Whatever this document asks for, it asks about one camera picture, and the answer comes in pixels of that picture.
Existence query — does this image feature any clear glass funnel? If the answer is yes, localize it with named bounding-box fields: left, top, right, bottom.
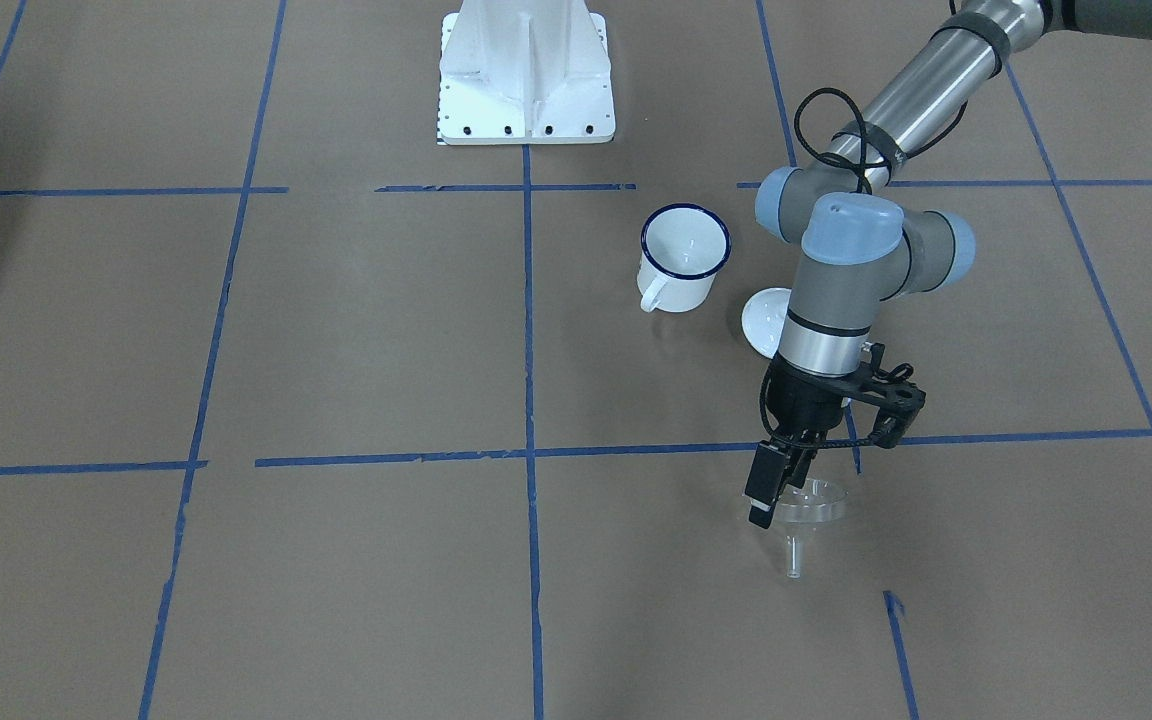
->
left=751, top=477, right=851, bottom=579

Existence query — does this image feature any white enamel cup lid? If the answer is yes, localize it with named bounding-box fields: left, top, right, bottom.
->
left=741, top=287, right=791, bottom=361

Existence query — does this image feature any white enamel cup blue rim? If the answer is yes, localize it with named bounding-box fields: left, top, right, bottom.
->
left=636, top=202, right=733, bottom=313

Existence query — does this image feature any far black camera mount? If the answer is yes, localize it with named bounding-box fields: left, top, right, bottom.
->
left=838, top=343, right=925, bottom=448

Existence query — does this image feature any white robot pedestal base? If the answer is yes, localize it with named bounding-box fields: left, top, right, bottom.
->
left=435, top=1, right=617, bottom=146

